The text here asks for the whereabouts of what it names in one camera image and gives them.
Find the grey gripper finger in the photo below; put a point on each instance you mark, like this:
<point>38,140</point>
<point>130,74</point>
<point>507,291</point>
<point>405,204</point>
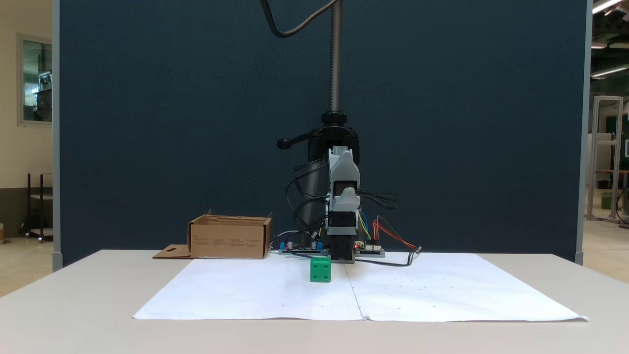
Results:
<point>351,207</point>
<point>337,208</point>

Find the green dice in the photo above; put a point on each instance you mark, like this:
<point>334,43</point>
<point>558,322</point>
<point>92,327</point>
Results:
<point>320,270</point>

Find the grey black Koch robot arm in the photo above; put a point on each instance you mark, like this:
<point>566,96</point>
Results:
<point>341,167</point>

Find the green waste bin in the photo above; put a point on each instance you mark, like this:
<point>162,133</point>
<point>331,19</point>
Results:
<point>607,200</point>

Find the blue circuit board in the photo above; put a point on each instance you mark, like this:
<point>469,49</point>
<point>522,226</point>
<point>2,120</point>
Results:
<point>300,250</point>

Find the brown cardboard box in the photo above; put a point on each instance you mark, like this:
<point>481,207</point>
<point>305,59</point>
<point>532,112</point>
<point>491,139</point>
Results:
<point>228,242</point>

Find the white paper sheet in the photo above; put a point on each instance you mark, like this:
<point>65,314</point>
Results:
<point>452,290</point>
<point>255,290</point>

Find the dark blue partition panel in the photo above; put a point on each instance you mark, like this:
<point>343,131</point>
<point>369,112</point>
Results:
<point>147,123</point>

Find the ceiling strip light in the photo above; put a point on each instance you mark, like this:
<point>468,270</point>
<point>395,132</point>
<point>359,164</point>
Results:
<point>605,6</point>
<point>609,71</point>

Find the black metal shelf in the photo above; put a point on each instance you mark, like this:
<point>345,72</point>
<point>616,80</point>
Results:
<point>40,196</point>

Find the metal camera stand pole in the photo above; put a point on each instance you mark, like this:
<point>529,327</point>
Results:
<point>335,59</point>

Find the aluminium profile frame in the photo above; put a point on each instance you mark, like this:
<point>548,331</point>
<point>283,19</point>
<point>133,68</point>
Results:
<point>594,157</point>

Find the framed wall window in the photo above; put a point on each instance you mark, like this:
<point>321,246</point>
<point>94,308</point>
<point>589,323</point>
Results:
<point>37,81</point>

